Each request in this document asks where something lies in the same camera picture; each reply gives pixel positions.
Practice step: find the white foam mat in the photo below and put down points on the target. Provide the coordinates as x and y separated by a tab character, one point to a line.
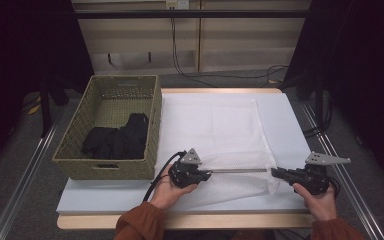
286	133

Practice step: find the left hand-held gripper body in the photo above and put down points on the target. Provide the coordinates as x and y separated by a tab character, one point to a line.
185	173

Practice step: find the person's right hand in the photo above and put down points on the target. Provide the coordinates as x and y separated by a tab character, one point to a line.
320	206

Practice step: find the black cloth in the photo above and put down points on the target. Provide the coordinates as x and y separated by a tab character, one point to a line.
120	143

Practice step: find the white wall socket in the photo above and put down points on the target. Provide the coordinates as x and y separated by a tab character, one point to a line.
177	4

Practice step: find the black metal stand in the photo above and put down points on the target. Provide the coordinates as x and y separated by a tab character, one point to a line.
319	100
45	110

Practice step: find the green woven basket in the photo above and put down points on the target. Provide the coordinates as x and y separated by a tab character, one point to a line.
113	90

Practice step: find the black horizontal bar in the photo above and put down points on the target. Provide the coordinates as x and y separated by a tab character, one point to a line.
193	14

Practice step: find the yellow floor object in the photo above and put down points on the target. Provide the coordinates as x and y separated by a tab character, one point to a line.
34	109

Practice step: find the dark curtain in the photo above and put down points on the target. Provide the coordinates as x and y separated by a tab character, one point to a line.
363	66
23	50

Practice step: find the person's left hand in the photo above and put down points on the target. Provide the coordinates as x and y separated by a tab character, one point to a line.
166	195

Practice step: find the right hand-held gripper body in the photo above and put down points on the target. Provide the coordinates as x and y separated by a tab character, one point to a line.
313	180

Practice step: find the white mesh laundry bag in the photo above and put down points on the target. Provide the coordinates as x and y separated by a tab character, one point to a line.
220	133

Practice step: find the metal floor rail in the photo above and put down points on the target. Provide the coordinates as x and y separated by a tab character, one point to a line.
356	196
23	186

